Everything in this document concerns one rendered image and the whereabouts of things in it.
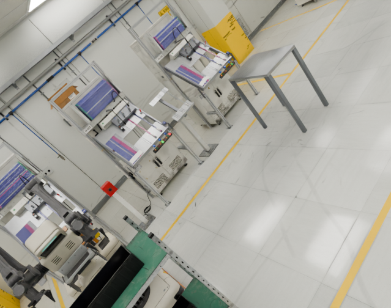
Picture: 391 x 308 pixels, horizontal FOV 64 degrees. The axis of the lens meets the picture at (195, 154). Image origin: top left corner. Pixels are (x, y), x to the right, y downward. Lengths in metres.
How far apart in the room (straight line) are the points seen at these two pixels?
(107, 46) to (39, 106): 1.57
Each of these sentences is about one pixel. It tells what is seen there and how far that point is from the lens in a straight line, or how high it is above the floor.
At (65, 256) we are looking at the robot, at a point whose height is 1.12.
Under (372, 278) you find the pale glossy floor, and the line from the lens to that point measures 2.30.
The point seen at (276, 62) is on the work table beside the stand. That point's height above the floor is 0.80.
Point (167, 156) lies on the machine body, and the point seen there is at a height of 0.34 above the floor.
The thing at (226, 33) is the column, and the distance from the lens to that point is 6.69.
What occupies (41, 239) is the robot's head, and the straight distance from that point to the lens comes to 2.31.
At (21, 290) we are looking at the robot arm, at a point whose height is 1.32.
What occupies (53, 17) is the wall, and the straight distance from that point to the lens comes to 6.01.
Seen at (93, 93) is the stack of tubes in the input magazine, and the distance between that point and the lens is 4.29.
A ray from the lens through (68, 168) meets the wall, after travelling 5.75.
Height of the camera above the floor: 1.93
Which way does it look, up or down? 24 degrees down
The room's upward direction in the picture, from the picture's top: 42 degrees counter-clockwise
